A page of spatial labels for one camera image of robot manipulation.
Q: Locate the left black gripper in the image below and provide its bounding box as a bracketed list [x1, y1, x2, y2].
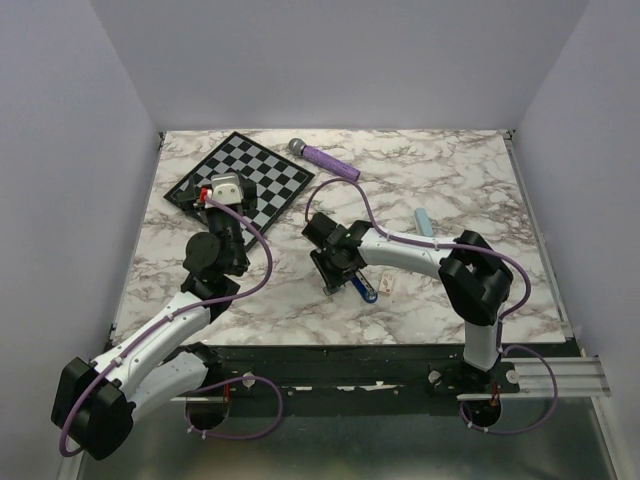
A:
[177, 174, 256, 271]

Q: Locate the white staple box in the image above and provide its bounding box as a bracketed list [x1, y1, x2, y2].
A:
[378, 271, 397, 296]

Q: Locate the light blue stapler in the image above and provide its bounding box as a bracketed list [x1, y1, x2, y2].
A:
[413, 208, 434, 237]

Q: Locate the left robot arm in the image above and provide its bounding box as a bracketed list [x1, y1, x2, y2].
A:
[51, 173, 262, 460]

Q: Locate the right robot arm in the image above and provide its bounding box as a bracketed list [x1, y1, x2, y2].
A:
[302, 213, 513, 392]

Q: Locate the purple glitter toy microphone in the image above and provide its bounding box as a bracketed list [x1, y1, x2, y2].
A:
[288, 138, 360, 181]

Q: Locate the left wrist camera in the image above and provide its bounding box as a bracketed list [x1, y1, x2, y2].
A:
[199, 173, 244, 206]

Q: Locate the aluminium mounting rail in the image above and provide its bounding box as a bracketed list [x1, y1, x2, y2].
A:
[79, 344, 612, 416]

